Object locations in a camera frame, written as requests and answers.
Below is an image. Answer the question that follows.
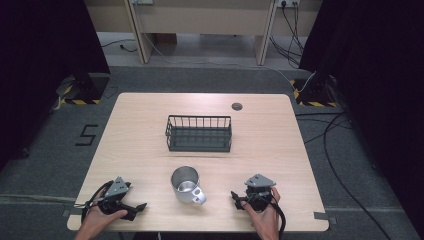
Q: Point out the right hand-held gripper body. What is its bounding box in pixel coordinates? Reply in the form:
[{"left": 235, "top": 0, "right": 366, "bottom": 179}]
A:
[{"left": 244, "top": 173, "right": 277, "bottom": 213}]

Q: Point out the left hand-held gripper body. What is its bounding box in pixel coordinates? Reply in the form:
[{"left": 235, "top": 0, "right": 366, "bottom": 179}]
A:
[{"left": 97, "top": 176, "right": 132, "bottom": 216}]

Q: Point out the metal cup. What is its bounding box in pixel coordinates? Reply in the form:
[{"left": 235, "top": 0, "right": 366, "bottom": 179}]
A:
[{"left": 170, "top": 165, "right": 208, "bottom": 205}]

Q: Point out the black wire basket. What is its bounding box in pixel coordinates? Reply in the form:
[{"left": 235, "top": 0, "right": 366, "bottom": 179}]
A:
[{"left": 164, "top": 114, "right": 233, "bottom": 153}]

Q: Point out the person's right hand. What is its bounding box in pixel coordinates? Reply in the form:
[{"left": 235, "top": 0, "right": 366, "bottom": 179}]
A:
[{"left": 240, "top": 185, "right": 283, "bottom": 235}]

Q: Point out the person's left hand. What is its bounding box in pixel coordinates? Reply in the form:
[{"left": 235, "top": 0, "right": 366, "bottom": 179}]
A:
[{"left": 82, "top": 205, "right": 129, "bottom": 235}]

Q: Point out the grey tape piece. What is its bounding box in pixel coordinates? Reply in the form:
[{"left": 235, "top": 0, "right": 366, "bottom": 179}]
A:
[
  {"left": 61, "top": 203, "right": 83, "bottom": 218},
  {"left": 313, "top": 211, "right": 338, "bottom": 225}
]

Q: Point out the black tape floor mark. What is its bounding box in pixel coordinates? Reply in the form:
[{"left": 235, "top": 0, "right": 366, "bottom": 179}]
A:
[{"left": 74, "top": 124, "right": 100, "bottom": 147}]

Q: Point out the yellow black hazard tape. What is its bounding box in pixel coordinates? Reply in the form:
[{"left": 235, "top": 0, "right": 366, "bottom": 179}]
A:
[
  {"left": 289, "top": 78, "right": 338, "bottom": 109},
  {"left": 60, "top": 84, "right": 102, "bottom": 106}
]

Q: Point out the black stand base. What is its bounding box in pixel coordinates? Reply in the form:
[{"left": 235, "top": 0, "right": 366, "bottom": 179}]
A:
[
  {"left": 301, "top": 74, "right": 335, "bottom": 103},
  {"left": 71, "top": 71, "right": 111, "bottom": 101}
]

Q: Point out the black curtain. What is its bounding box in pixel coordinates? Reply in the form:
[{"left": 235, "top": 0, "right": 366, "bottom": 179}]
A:
[
  {"left": 299, "top": 0, "right": 424, "bottom": 232},
  {"left": 0, "top": 0, "right": 111, "bottom": 172}
]

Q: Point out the white power strip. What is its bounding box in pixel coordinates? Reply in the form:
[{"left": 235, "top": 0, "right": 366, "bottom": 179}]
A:
[{"left": 275, "top": 0, "right": 301, "bottom": 8}]

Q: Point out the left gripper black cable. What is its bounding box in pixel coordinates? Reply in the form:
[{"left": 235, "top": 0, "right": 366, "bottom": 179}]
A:
[{"left": 80, "top": 179, "right": 115, "bottom": 224}]

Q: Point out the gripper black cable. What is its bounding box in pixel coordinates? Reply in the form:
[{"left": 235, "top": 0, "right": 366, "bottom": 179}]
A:
[
  {"left": 80, "top": 179, "right": 115, "bottom": 224},
  {"left": 263, "top": 194, "right": 287, "bottom": 240}
]

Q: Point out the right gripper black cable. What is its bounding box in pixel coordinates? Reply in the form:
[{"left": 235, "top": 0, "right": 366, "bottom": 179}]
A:
[{"left": 263, "top": 194, "right": 287, "bottom": 240}]

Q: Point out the thick black floor cable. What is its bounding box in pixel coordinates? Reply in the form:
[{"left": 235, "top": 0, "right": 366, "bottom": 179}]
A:
[{"left": 323, "top": 112, "right": 393, "bottom": 240}]

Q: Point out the thin black floor cable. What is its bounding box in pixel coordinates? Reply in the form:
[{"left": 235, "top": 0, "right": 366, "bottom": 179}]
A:
[
  {"left": 100, "top": 38, "right": 139, "bottom": 54},
  {"left": 295, "top": 113, "right": 354, "bottom": 145}
]

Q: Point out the bundle of black cables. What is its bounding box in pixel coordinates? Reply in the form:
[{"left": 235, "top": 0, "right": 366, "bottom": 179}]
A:
[{"left": 269, "top": 3, "right": 306, "bottom": 68}]

